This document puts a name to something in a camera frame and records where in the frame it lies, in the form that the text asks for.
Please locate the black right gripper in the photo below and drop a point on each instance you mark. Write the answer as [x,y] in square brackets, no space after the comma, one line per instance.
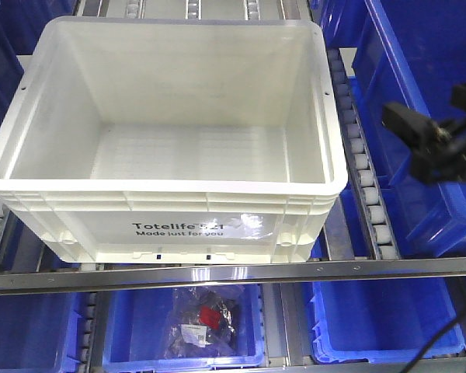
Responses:
[438,148]

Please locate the white plastic Totelife crate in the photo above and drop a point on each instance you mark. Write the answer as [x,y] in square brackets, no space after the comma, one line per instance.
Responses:
[174,141]

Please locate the right white roller track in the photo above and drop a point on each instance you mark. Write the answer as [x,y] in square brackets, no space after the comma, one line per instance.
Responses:
[370,205]

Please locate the blue bin lower right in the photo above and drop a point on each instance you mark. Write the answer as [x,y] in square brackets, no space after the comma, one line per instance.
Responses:
[378,321]

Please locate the clear bag of parts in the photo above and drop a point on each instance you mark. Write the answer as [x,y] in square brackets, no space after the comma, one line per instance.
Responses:
[203,322]

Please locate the blue bin lower middle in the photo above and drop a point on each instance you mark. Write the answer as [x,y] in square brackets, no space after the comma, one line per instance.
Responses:
[135,332]

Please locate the blue bin lower left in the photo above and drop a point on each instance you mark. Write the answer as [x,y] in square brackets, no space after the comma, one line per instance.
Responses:
[41,333]

